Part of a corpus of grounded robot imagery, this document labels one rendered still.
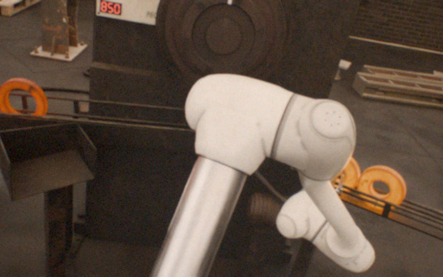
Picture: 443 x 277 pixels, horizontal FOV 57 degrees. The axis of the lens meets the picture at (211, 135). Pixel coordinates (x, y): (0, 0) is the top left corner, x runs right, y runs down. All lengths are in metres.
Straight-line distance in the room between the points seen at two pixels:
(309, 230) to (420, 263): 1.39
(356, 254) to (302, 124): 0.61
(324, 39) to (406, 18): 6.71
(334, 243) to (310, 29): 0.81
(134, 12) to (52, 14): 2.77
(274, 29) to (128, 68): 0.60
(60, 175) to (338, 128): 1.02
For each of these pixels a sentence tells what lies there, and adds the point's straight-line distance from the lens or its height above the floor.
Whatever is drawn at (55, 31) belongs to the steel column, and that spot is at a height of 0.25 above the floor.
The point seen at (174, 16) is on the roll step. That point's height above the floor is 1.14.
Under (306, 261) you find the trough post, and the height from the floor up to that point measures 0.29.
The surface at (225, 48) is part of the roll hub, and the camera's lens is 1.37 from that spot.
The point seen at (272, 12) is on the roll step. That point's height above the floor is 1.20.
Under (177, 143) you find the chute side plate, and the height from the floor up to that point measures 0.65.
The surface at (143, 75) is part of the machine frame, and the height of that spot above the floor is 0.87.
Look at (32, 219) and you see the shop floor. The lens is 2.25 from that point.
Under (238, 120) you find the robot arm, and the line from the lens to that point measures 0.73.
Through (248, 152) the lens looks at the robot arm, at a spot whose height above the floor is 1.08.
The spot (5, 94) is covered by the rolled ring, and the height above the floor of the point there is 0.73.
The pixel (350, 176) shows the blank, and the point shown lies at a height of 0.72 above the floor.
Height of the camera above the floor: 1.44
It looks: 27 degrees down
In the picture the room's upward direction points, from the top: 11 degrees clockwise
